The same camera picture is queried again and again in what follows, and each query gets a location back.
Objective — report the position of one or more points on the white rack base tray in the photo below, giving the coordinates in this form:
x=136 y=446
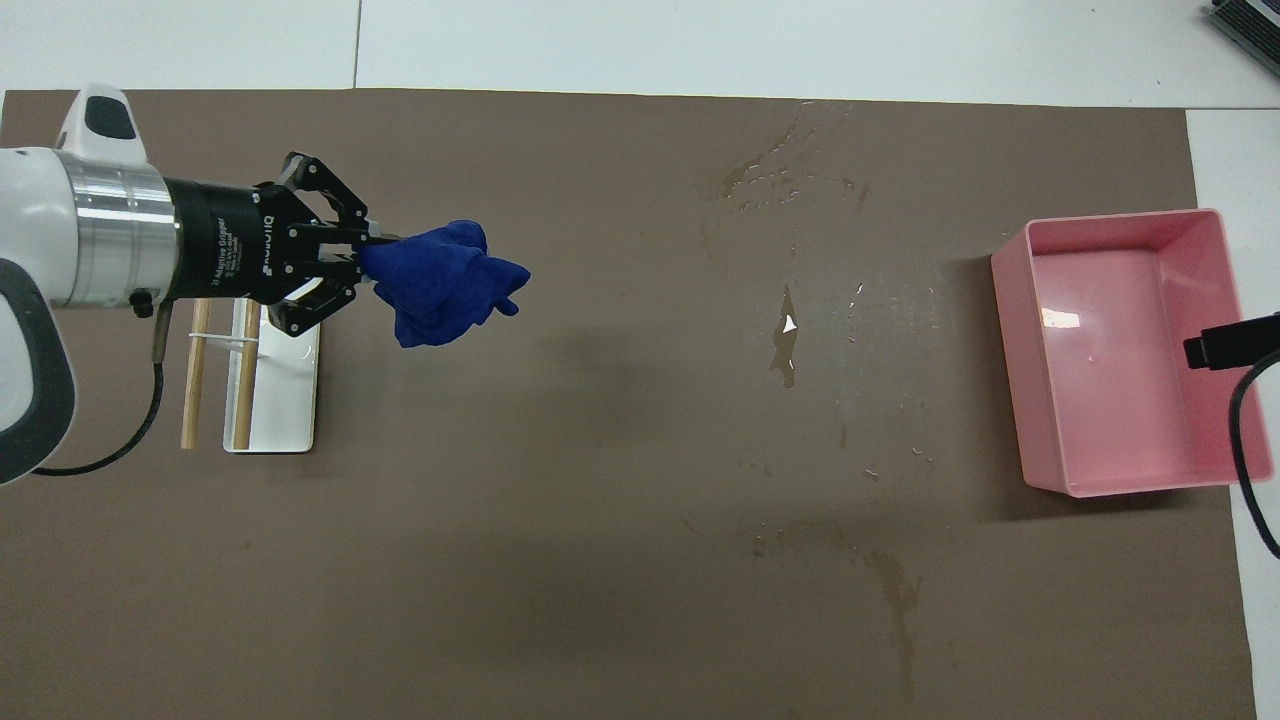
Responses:
x=285 y=400

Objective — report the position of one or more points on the blue towel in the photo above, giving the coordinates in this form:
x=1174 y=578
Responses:
x=440 y=285

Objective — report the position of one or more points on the water puddle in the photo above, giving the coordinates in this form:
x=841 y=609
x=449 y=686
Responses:
x=786 y=345

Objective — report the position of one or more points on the pink plastic bin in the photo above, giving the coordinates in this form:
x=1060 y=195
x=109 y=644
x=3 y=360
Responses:
x=1110 y=380

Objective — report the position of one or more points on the brown table mat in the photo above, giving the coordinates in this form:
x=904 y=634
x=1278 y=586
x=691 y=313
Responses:
x=620 y=450

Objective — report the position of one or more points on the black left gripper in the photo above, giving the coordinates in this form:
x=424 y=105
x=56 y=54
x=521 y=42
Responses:
x=225 y=240

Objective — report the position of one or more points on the dark ribbed device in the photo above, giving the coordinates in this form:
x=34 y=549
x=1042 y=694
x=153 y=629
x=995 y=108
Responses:
x=1250 y=25

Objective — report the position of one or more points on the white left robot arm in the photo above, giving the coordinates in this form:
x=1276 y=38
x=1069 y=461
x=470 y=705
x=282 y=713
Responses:
x=40 y=220

